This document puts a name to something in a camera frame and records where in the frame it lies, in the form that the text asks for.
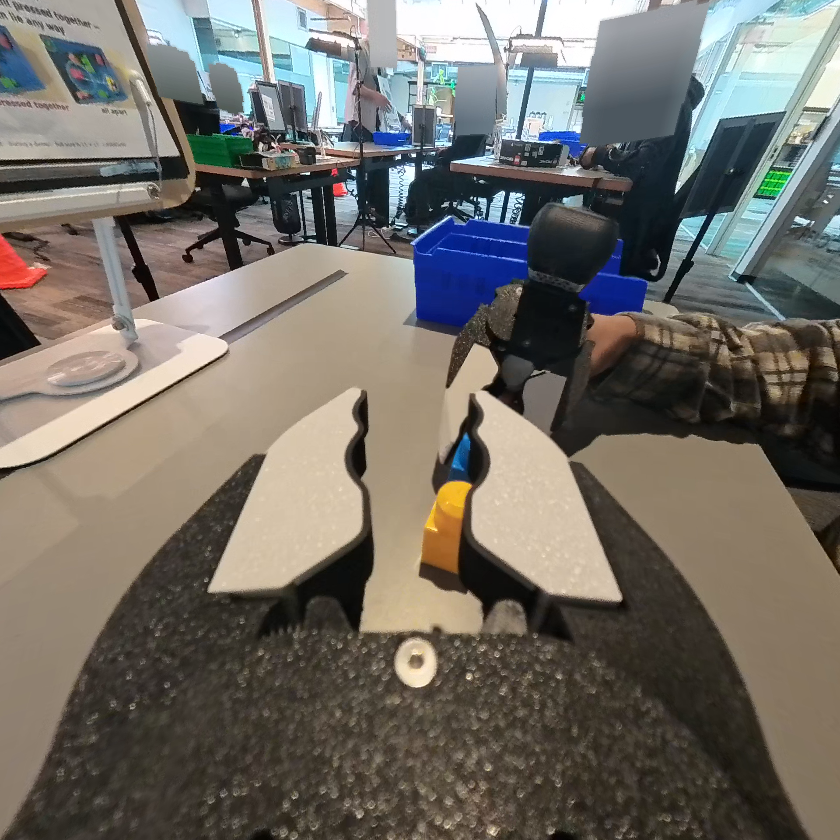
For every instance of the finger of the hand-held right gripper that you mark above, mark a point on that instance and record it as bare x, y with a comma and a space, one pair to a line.
459, 394

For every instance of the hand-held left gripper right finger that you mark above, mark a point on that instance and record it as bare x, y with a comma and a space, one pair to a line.
544, 518

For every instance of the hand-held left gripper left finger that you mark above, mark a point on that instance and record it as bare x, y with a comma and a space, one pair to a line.
289, 518

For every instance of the blue mega block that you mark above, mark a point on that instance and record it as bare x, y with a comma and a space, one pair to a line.
461, 459

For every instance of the yellow one-stud block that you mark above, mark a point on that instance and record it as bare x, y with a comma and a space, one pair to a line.
443, 538

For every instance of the blue plastic bin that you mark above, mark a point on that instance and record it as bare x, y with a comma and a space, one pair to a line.
453, 289

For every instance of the person's right hand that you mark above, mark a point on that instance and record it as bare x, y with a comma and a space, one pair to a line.
610, 338

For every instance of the small wooden desk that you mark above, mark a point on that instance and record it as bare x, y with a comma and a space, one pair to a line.
499, 170

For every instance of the black cardboard box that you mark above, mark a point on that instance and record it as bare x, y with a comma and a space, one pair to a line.
531, 154

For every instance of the black tripod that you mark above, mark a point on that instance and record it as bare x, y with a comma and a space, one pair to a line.
360, 197

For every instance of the blue storage bin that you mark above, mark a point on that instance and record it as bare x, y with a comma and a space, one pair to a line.
390, 138

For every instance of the black floor sign display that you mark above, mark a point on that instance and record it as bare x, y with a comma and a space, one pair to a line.
741, 164

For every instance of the long wooden desk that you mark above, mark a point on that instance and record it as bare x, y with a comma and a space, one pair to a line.
289, 167

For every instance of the black office chair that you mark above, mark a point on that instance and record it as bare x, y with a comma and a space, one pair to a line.
229, 197

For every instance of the pair of desk monitors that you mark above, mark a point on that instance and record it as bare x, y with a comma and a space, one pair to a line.
289, 108

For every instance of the green storage bins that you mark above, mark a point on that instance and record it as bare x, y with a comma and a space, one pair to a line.
216, 149

